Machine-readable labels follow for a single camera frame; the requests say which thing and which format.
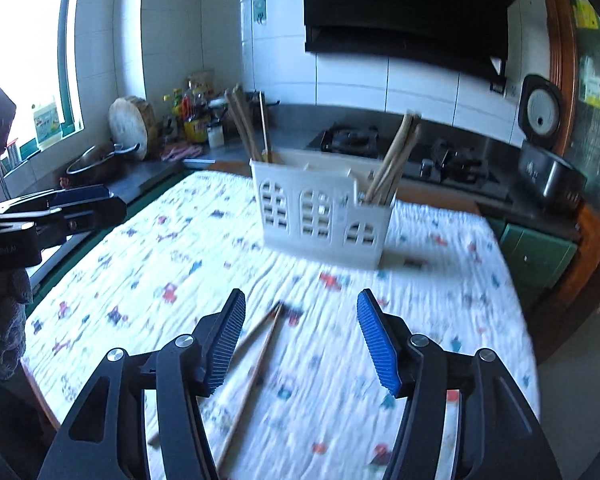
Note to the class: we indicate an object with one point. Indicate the chopstick in holder upright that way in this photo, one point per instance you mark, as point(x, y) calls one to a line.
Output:
point(243, 112)

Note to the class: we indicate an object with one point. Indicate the black wok pan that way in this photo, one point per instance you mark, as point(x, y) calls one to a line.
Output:
point(96, 165)

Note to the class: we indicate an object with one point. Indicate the pink dish cloth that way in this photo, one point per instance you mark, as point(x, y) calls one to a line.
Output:
point(174, 152)

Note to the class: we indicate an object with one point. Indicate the grey gloved left hand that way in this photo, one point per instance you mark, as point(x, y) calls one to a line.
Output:
point(15, 295)

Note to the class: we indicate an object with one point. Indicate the chopstick in holder left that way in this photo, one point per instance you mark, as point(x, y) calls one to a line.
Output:
point(267, 155)

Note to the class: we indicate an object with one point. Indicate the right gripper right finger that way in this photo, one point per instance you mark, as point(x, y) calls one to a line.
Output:
point(498, 435)

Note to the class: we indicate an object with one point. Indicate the chopstick in holder right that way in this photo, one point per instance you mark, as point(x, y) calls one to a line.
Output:
point(390, 159)

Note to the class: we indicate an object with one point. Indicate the black range hood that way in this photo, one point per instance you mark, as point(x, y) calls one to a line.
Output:
point(469, 36)

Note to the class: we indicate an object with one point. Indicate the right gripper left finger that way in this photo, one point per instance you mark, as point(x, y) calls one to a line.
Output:
point(103, 436)

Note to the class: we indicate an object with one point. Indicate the wooden glass display cabinet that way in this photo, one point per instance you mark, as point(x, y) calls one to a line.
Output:
point(574, 31)

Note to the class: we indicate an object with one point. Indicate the round wooden chopping block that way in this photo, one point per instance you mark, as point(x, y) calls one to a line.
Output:
point(132, 122)

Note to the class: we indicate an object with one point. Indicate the black rice cooker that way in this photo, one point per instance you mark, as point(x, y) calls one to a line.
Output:
point(554, 182)

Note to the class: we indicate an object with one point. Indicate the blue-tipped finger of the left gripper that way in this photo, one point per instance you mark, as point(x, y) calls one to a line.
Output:
point(82, 210)

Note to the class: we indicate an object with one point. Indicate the printed white table cloth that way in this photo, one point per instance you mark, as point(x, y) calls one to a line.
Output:
point(303, 400)

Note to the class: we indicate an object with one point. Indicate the white plastic utensil holder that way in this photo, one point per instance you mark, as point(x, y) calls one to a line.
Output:
point(312, 206)

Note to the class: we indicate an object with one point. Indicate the green-capped oil bottle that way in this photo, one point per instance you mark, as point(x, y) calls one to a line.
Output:
point(176, 110)

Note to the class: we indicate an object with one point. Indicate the small white jar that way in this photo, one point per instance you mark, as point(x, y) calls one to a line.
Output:
point(215, 135)

